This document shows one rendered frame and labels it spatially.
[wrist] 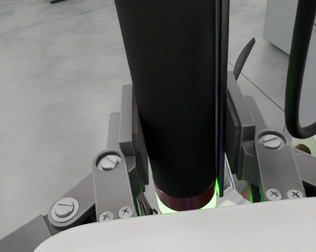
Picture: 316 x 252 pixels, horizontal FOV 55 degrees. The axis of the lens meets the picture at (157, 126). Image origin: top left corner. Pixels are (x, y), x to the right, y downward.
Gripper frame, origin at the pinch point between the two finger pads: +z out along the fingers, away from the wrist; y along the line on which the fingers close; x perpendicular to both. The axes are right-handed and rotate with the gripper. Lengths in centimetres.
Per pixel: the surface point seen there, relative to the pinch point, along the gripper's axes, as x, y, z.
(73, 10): -158, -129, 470
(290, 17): -117, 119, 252
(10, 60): -157, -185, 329
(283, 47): -147, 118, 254
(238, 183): -42, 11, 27
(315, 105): -92, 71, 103
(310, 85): -87, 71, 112
